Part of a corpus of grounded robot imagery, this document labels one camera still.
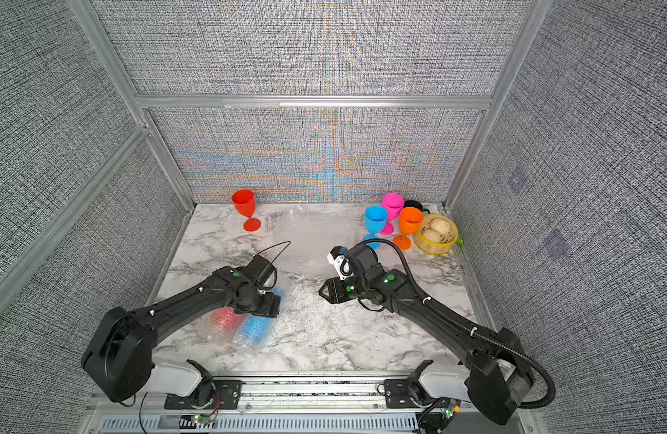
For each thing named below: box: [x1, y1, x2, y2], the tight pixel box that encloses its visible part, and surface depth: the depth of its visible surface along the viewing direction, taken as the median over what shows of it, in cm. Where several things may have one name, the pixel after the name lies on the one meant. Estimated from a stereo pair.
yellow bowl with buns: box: [413, 213, 459, 255], surface depth 106 cm
